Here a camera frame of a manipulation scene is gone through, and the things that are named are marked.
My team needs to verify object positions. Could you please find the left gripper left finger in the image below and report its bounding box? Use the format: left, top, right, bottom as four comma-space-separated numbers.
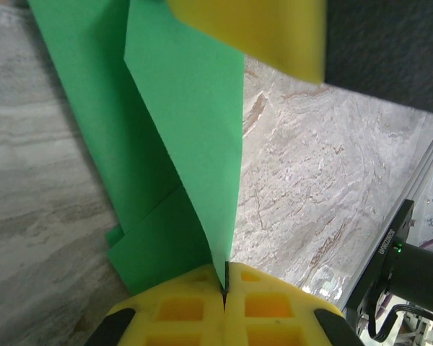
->
84, 265, 227, 346

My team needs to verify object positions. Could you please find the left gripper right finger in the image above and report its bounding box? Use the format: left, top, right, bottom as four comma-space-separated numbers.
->
223, 262, 365, 346

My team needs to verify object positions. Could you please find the thin black right gripper cable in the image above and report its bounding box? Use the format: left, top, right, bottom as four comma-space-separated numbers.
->
367, 303, 433, 342

